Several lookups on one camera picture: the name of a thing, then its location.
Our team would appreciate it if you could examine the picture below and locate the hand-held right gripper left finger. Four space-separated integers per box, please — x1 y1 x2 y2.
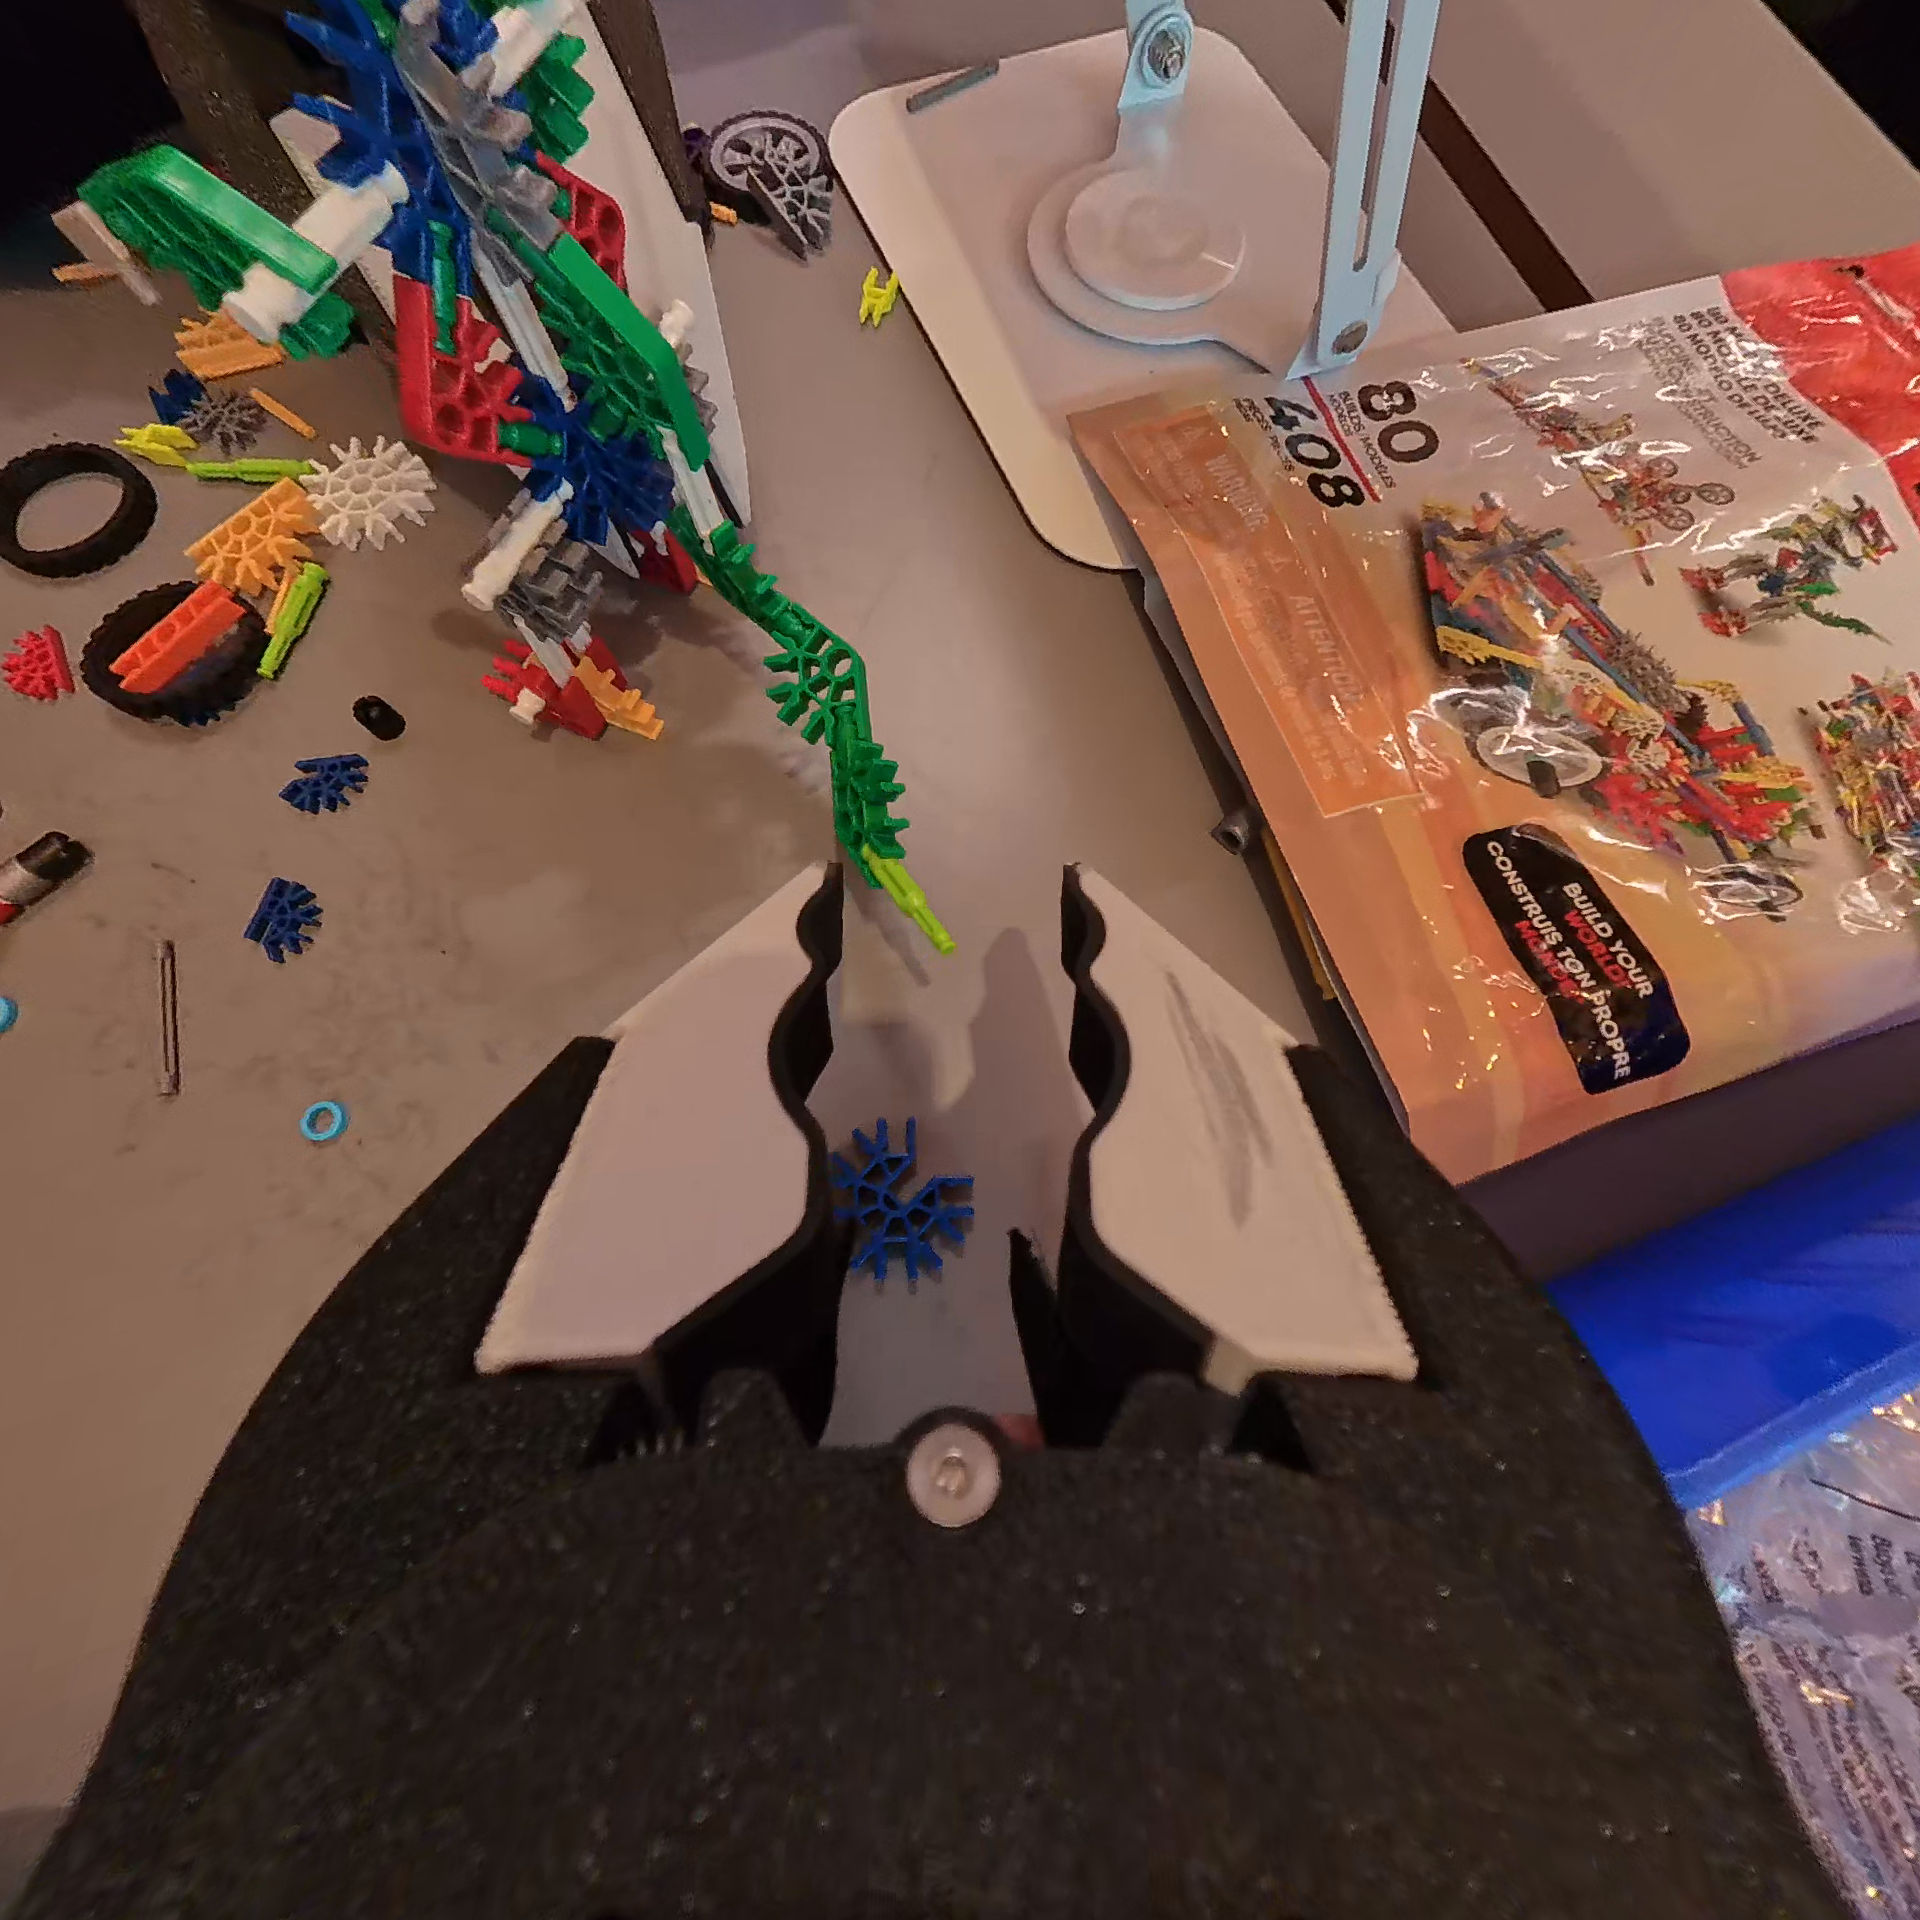
474 866 843 1380

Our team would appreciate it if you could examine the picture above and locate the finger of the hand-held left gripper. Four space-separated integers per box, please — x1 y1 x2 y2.
268 114 440 386
578 0 752 527

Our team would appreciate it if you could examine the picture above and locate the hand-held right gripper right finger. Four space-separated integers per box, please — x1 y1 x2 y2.
1055 866 1418 1396

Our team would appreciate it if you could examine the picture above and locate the multicoloured construction toy model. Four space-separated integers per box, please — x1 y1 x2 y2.
52 0 958 961

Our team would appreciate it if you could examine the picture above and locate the grey connector with flat strip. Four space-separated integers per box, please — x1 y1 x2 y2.
748 163 836 258

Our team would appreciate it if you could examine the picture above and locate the grey wheel with black tyre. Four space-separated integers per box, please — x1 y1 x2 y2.
708 114 826 218

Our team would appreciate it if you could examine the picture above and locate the yellow half-circle connector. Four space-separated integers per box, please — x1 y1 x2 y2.
169 309 286 377

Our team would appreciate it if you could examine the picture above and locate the large blue snowflake connector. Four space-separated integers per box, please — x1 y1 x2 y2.
826 1116 975 1286

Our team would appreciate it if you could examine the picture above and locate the long tan rod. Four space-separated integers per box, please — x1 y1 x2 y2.
1256 838 1345 1003

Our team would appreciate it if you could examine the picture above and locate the white snowflake connector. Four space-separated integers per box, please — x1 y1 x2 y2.
305 437 440 550

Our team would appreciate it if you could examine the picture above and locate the large yellow fan connector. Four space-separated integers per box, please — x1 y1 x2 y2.
186 473 320 602

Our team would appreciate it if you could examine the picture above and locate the black rubber tyre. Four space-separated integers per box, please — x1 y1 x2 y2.
82 582 270 729
0 440 158 582

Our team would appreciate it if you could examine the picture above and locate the blue plastic bin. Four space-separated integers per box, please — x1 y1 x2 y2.
1547 1116 1920 1920

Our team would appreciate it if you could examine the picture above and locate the orange connector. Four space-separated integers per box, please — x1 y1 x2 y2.
110 582 241 693

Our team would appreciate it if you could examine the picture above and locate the pale slotted stand strut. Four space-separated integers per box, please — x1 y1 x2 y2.
1116 0 1200 125
1288 0 1438 377

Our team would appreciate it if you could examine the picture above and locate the K'nex instruction bag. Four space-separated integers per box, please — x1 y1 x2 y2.
1066 246 1920 1190

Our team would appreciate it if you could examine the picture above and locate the clear plastic bag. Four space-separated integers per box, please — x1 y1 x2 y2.
1676 1391 1920 1920

